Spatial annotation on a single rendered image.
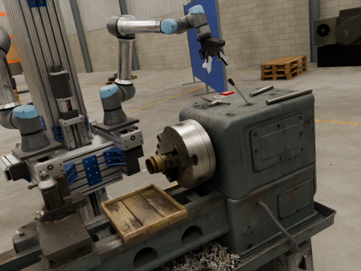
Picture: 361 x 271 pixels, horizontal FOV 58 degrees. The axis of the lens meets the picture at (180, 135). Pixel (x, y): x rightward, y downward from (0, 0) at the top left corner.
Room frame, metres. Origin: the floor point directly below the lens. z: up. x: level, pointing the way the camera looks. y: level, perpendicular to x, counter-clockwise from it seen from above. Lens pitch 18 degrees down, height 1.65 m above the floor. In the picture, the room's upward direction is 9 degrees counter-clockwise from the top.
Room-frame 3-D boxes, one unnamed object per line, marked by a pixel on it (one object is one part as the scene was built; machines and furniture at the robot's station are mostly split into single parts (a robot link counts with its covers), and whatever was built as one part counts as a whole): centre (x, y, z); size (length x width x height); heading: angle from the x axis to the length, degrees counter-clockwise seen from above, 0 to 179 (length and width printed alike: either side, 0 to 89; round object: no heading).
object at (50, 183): (1.28, 0.59, 1.13); 0.08 x 0.08 x 0.03
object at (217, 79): (8.30, -0.87, 1.18); 4.12 x 0.80 x 2.35; 4
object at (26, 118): (1.75, 0.81, 1.33); 0.13 x 0.12 x 0.14; 56
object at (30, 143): (1.75, 0.80, 1.21); 0.15 x 0.15 x 0.10
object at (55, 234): (1.22, 0.57, 0.95); 0.43 x 0.17 x 0.05; 26
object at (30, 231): (1.19, 0.60, 0.90); 0.47 x 0.30 x 0.06; 26
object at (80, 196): (1.29, 0.57, 0.99); 0.20 x 0.10 x 0.05; 116
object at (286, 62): (9.07, -3.16, 0.22); 1.25 x 0.86 x 0.44; 136
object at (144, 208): (1.36, 0.24, 0.89); 0.36 x 0.30 x 0.04; 26
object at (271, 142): (1.67, -0.36, 1.06); 0.59 x 0.48 x 0.39; 116
